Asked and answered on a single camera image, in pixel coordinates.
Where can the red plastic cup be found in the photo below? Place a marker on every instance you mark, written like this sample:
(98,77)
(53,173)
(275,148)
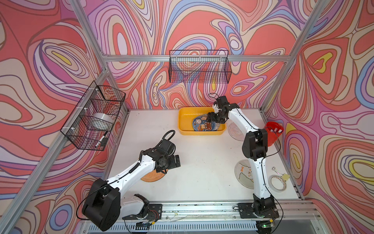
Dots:
(274,130)

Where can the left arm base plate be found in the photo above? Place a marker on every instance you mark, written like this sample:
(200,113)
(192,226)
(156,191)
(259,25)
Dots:
(151,212)

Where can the black wire basket left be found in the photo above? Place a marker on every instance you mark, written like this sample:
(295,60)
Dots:
(96,99)

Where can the black wire basket back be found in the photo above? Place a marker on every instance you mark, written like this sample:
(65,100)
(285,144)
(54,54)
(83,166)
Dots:
(199,66)

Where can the pink rainbow unicorn coaster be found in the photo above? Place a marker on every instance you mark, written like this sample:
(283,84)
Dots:
(235,132)

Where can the yellow sticky note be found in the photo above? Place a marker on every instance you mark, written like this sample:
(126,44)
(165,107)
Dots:
(285,177)

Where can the orange round coaster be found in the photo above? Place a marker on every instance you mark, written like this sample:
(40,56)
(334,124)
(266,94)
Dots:
(153,176)

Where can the silver tape roll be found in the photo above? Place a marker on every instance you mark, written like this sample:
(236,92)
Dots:
(101,122)

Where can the black wire basket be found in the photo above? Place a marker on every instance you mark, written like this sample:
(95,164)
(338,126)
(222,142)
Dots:
(199,66)
(96,99)

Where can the blue toast cartoon coaster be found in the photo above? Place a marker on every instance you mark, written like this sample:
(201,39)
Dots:
(200,123)

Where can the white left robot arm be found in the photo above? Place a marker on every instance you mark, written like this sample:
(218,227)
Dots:
(106,201)

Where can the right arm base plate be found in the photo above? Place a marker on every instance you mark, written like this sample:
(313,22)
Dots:
(256,210)

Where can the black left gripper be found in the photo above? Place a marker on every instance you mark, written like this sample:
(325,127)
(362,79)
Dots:
(173,163)

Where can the white marker pen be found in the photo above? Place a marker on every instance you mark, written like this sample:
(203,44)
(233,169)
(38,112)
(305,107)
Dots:
(99,142)

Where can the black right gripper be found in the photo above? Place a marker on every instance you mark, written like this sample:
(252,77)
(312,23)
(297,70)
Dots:
(211,118)

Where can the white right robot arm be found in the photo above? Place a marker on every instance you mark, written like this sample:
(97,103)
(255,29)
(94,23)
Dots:
(254,148)

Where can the yellow plastic storage box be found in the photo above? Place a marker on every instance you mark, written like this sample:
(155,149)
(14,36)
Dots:
(188,114)

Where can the beige white dog coaster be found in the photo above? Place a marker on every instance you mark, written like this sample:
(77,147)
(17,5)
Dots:
(243,174)

